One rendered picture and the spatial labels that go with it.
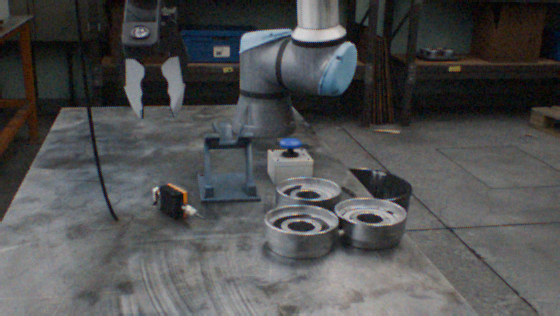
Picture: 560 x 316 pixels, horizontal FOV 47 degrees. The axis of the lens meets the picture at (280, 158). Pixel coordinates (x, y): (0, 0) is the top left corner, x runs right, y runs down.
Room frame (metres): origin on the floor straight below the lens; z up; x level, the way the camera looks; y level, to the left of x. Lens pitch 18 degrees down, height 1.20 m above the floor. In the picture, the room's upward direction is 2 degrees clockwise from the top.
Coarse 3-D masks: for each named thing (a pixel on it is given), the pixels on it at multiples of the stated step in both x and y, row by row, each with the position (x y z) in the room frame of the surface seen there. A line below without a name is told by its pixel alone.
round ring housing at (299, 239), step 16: (288, 208) 0.90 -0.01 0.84; (304, 208) 0.90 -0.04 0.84; (320, 208) 0.89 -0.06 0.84; (288, 224) 0.86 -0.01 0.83; (304, 224) 0.87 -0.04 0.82; (336, 224) 0.83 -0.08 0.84; (272, 240) 0.82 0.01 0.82; (288, 240) 0.80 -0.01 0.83; (304, 240) 0.80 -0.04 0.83; (320, 240) 0.80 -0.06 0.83; (336, 240) 0.83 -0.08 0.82; (288, 256) 0.81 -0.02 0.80; (304, 256) 0.80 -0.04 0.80; (320, 256) 0.81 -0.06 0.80
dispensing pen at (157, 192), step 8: (168, 184) 0.97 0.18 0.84; (160, 192) 0.95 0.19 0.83; (168, 192) 0.94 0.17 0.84; (176, 192) 0.93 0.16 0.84; (160, 200) 0.96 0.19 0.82; (168, 200) 0.94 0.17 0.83; (176, 200) 0.93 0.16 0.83; (160, 208) 0.96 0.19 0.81; (168, 208) 0.94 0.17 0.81; (176, 208) 0.93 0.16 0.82; (184, 208) 0.92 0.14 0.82; (192, 208) 0.91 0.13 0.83; (176, 216) 0.93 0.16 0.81; (200, 216) 0.89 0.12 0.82
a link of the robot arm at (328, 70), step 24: (312, 0) 1.34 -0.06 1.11; (336, 0) 1.36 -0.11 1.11; (312, 24) 1.35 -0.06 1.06; (336, 24) 1.37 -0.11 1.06; (288, 48) 1.39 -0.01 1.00; (312, 48) 1.34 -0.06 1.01; (336, 48) 1.35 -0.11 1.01; (288, 72) 1.38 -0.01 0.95; (312, 72) 1.35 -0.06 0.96; (336, 72) 1.33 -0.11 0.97
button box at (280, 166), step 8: (272, 152) 1.15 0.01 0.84; (280, 152) 1.15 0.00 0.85; (296, 152) 1.14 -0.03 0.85; (304, 152) 1.15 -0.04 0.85; (272, 160) 1.11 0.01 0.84; (280, 160) 1.10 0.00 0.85; (288, 160) 1.10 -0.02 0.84; (296, 160) 1.10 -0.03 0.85; (304, 160) 1.10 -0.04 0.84; (312, 160) 1.11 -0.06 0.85; (272, 168) 1.11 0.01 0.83; (280, 168) 1.09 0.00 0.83; (288, 168) 1.10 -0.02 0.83; (296, 168) 1.10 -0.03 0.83; (304, 168) 1.10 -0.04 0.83; (312, 168) 1.11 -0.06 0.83; (272, 176) 1.11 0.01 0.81; (280, 176) 1.09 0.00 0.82; (288, 176) 1.10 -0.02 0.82; (296, 176) 1.10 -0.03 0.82; (304, 176) 1.10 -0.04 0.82; (312, 176) 1.11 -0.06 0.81
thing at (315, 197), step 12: (288, 180) 1.01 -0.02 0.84; (300, 180) 1.02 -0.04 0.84; (312, 180) 1.02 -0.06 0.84; (324, 180) 1.02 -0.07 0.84; (276, 192) 0.96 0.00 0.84; (300, 192) 0.99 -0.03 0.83; (312, 192) 0.99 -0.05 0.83; (336, 192) 0.99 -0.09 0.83; (276, 204) 0.96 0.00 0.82; (288, 204) 0.93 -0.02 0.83; (300, 204) 0.93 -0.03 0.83; (312, 204) 0.92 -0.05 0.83; (324, 204) 0.93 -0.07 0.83; (336, 204) 0.94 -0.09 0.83
